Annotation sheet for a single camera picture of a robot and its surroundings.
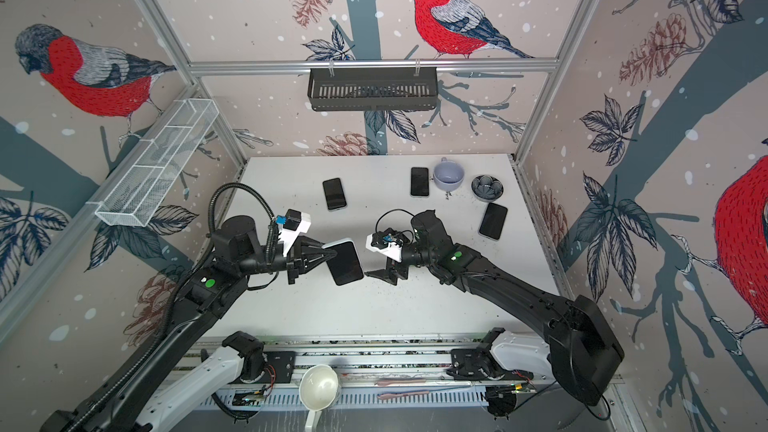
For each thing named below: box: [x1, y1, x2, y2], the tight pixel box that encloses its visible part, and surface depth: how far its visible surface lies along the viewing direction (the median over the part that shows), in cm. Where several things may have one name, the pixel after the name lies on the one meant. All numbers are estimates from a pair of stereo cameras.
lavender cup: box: [433, 157, 465, 192], surface depth 113 cm
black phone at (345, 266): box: [326, 241, 364, 286], surface depth 66 cm
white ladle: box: [299, 364, 339, 432], surface depth 71 cm
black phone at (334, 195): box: [322, 178, 347, 210], surface depth 113 cm
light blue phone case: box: [321, 238, 358, 253], surface depth 63 cm
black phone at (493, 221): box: [479, 202, 508, 240], surface depth 103 cm
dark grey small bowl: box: [471, 175, 504, 200], surface depth 109 cm
